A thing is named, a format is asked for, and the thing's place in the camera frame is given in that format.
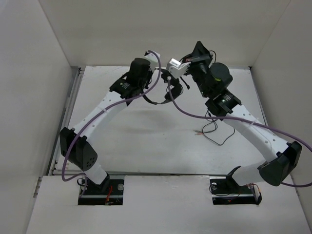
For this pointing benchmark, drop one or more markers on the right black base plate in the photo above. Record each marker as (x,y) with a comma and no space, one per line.
(226,192)

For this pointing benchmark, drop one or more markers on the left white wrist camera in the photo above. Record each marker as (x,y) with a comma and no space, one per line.
(152,58)

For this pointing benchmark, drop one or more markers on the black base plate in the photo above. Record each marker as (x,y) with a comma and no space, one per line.
(226,192)
(89,195)

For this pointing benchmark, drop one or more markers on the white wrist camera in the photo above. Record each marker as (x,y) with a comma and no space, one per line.
(152,58)
(176,68)

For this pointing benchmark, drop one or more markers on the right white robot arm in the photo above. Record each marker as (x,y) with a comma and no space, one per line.
(280,156)

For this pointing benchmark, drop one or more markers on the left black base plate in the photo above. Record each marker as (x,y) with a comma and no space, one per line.
(89,195)

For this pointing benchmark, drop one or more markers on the black headphones with cable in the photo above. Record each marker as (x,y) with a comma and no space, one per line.
(176,89)

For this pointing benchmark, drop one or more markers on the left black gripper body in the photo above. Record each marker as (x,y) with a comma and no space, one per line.
(146,81)

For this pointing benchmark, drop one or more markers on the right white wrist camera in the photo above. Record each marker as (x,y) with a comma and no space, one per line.
(176,68)

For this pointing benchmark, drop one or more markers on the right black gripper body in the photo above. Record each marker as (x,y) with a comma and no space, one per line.
(199,69)

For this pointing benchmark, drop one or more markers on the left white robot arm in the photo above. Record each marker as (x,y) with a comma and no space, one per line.
(76,144)

